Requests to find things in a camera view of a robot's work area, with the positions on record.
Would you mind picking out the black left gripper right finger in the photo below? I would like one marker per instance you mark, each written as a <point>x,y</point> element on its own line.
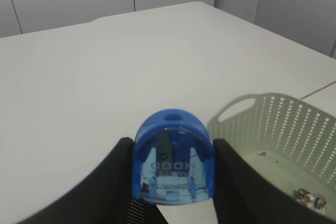
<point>243,196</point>

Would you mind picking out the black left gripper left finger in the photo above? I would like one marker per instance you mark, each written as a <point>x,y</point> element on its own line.
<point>102,197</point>

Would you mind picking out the dark paper ball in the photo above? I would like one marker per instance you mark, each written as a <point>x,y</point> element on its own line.
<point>315,202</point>

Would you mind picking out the blue pencil sharpener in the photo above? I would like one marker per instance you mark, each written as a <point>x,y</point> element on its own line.
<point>173,160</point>

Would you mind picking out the black mesh pen holder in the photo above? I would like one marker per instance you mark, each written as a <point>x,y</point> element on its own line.
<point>143,213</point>

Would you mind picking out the pale green plastic basket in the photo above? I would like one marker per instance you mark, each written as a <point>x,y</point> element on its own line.
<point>288,142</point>

